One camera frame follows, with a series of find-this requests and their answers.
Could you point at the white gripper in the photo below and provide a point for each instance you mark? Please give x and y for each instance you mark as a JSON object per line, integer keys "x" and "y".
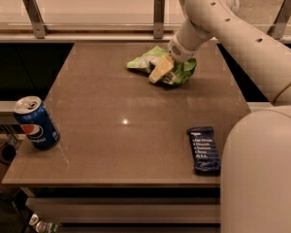
{"x": 178, "y": 52}

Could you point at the green rice chip bag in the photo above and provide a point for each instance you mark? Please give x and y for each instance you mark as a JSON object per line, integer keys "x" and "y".
{"x": 179, "y": 75}

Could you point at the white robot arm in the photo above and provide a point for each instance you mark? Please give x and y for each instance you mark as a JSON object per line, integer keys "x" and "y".
{"x": 255, "y": 180}

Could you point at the blue pepsi can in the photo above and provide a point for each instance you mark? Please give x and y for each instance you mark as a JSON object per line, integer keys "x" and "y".
{"x": 35, "y": 122}

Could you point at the dark blue snack bar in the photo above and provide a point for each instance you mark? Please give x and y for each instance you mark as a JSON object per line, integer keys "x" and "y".
{"x": 204, "y": 151}

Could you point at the grey table drawer front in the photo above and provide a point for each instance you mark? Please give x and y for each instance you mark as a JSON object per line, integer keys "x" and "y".
{"x": 126, "y": 210}

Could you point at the dark round stool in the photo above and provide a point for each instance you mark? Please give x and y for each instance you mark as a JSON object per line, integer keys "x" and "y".
{"x": 7, "y": 154}

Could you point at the bottles under table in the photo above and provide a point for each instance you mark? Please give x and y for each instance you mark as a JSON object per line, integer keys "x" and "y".
{"x": 41, "y": 226}

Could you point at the middle metal railing bracket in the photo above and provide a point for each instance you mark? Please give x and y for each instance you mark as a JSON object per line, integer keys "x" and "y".
{"x": 158, "y": 18}

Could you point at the metal railing bracket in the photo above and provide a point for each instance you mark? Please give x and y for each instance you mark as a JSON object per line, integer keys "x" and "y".
{"x": 39, "y": 29}
{"x": 158, "y": 18}
{"x": 278, "y": 27}

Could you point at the right metal railing bracket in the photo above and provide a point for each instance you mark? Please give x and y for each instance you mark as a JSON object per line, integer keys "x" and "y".
{"x": 278, "y": 27}

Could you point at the left metal railing bracket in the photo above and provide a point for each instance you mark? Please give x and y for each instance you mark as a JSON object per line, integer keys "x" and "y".
{"x": 39, "y": 29}

